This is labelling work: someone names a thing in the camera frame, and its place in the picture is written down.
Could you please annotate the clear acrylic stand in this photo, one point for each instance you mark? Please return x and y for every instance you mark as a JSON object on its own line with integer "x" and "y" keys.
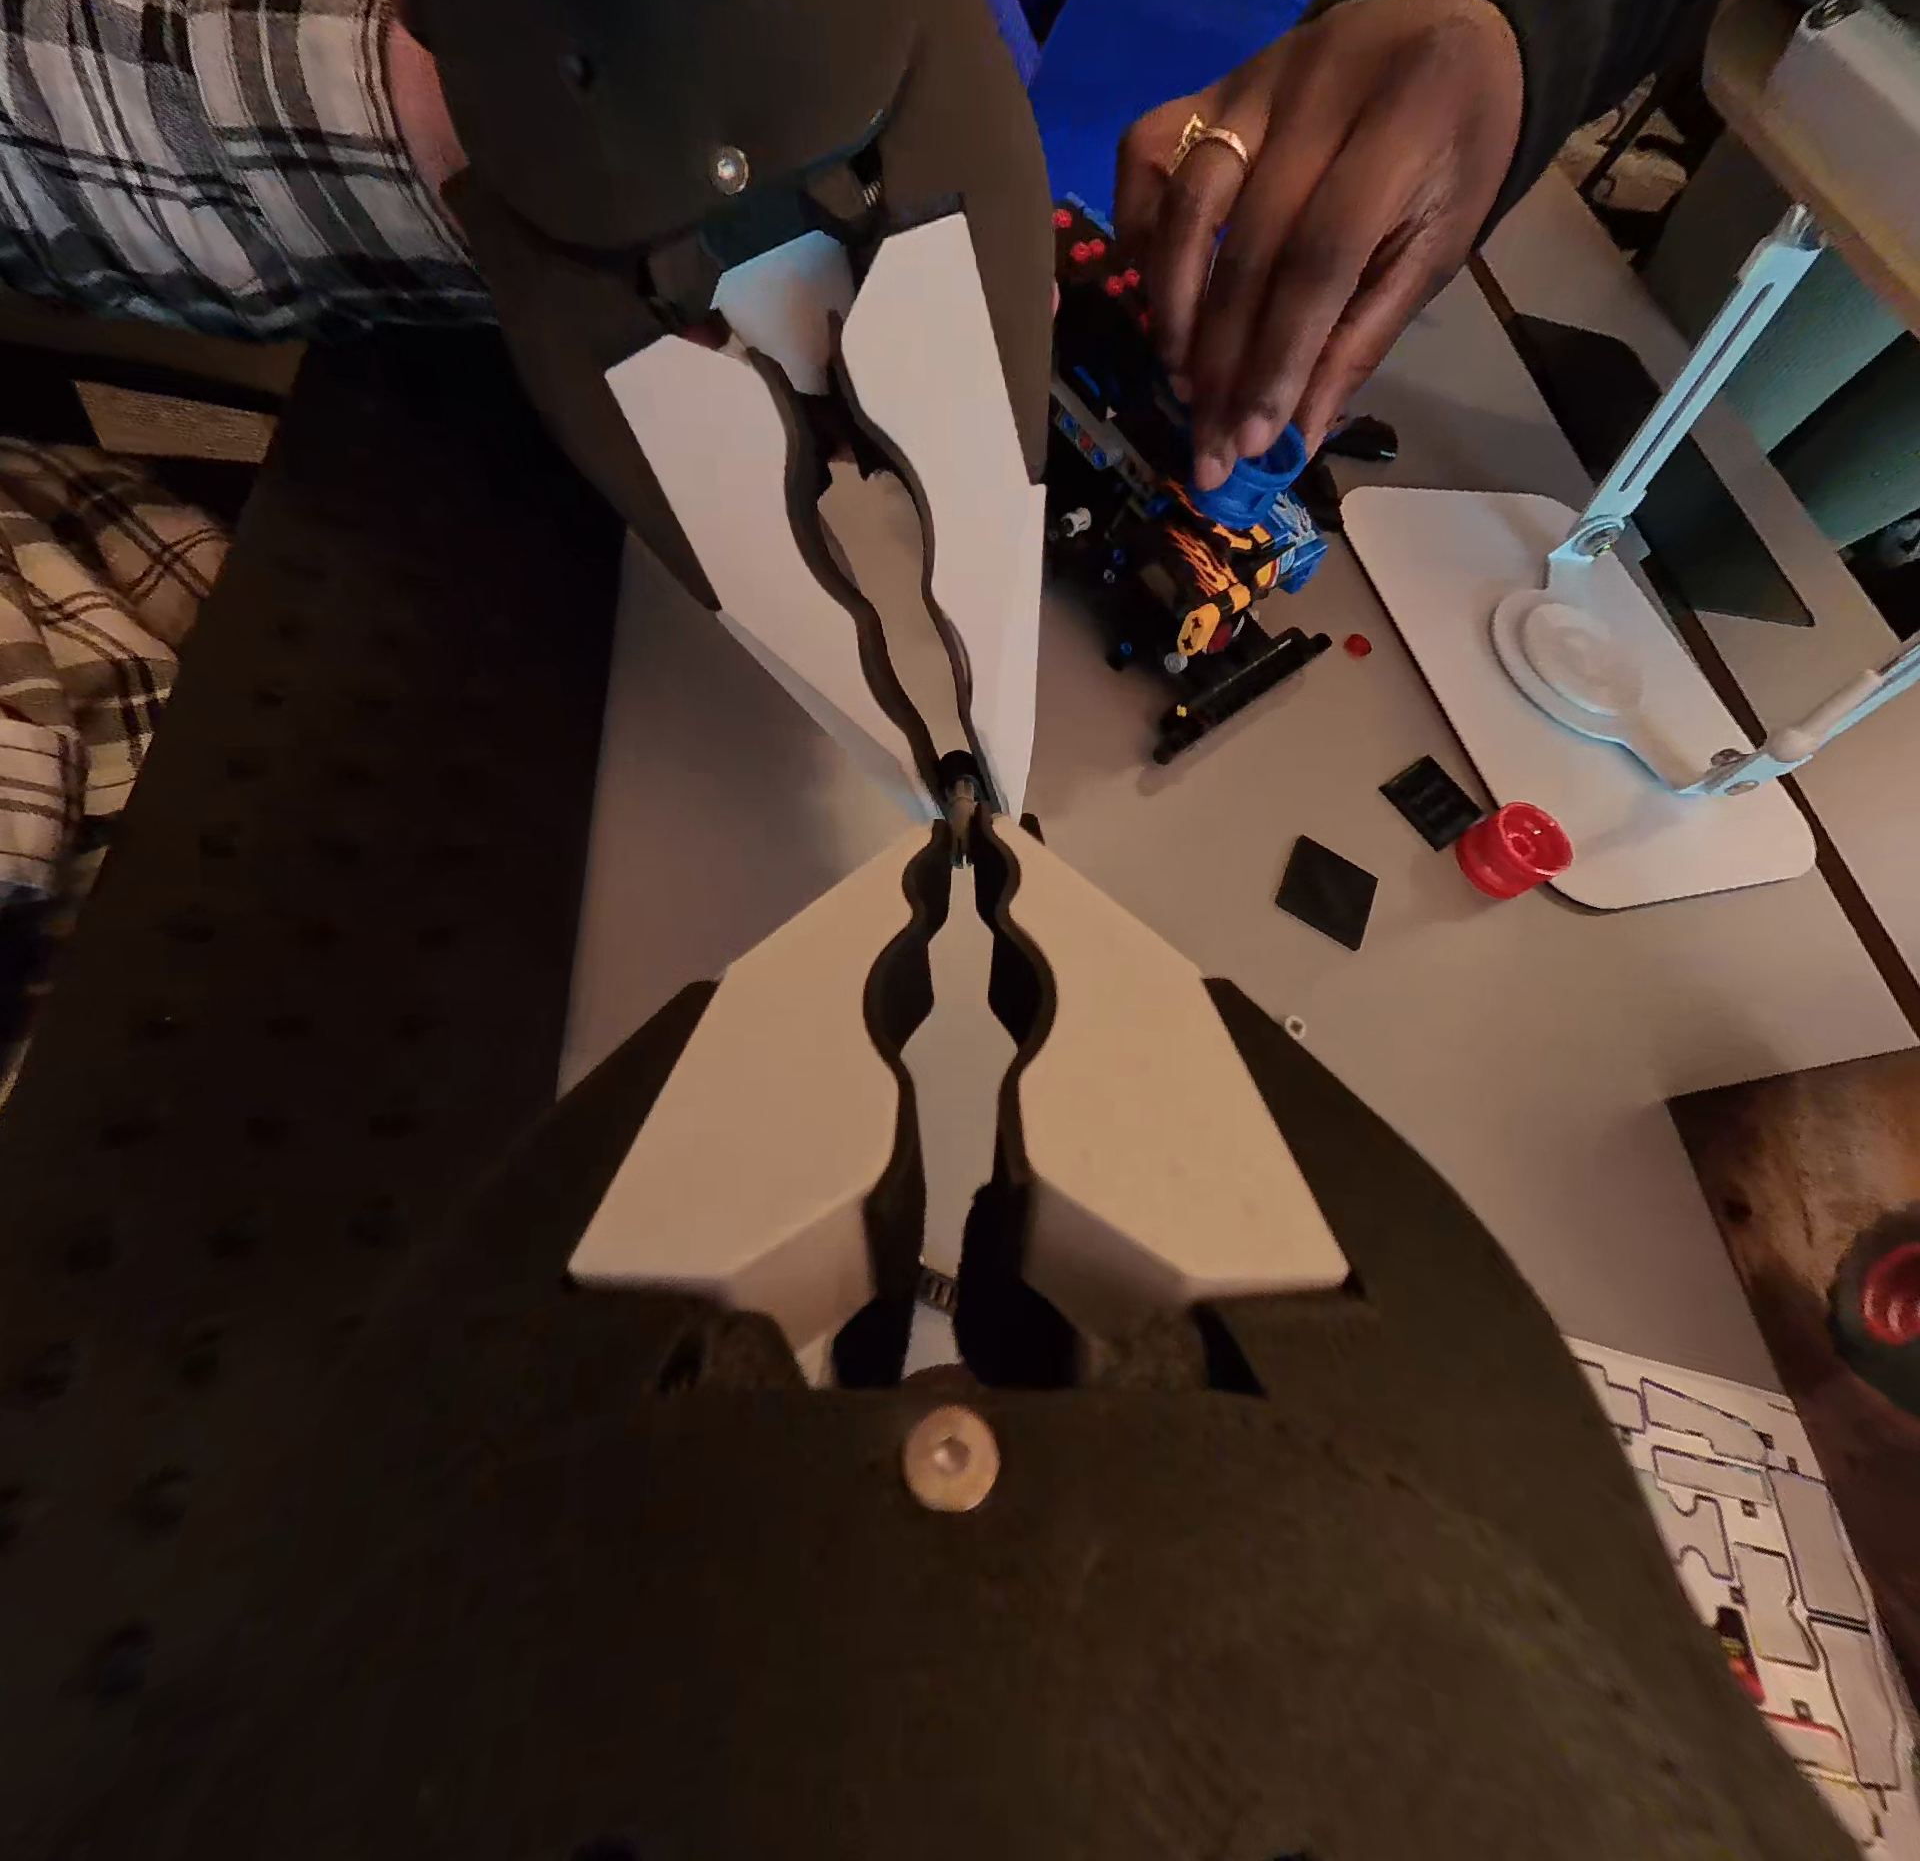
{"x": 1591, "y": 662}

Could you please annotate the another person's forearm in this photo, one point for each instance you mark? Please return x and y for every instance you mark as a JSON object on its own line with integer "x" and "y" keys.
{"x": 1575, "y": 16}

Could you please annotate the sticker sheet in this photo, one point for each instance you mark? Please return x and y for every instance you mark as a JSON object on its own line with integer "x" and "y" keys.
{"x": 1770, "y": 1592}

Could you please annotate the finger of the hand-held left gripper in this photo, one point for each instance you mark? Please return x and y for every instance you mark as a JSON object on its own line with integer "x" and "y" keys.
{"x": 719, "y": 466}
{"x": 961, "y": 393}

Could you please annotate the blue wheel hub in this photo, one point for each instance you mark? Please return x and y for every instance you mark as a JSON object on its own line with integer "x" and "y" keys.
{"x": 1252, "y": 482}

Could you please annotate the blue plastic bin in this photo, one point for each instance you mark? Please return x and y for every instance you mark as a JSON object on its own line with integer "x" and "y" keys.
{"x": 1141, "y": 47}

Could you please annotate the black studded square plate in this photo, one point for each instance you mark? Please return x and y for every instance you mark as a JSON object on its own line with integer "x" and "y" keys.
{"x": 1432, "y": 803}

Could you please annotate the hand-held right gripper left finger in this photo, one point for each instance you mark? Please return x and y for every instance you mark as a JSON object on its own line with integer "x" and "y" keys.
{"x": 736, "y": 1141}

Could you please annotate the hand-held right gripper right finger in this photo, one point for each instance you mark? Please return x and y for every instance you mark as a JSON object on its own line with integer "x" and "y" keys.
{"x": 1171, "y": 1141}

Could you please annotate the red wheel hub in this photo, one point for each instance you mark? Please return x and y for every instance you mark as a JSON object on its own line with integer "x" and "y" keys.
{"x": 1516, "y": 849}

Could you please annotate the printed toy box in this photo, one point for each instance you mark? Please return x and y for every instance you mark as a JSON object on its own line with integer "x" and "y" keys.
{"x": 1802, "y": 1215}

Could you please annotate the person's left forearm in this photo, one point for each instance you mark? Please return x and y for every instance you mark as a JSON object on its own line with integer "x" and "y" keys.
{"x": 180, "y": 121}

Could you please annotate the person's plaid shirt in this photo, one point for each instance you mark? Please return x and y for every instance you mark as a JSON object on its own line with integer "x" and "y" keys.
{"x": 91, "y": 617}

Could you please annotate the blue black brick toy truck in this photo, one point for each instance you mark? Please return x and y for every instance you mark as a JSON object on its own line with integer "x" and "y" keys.
{"x": 1186, "y": 571}

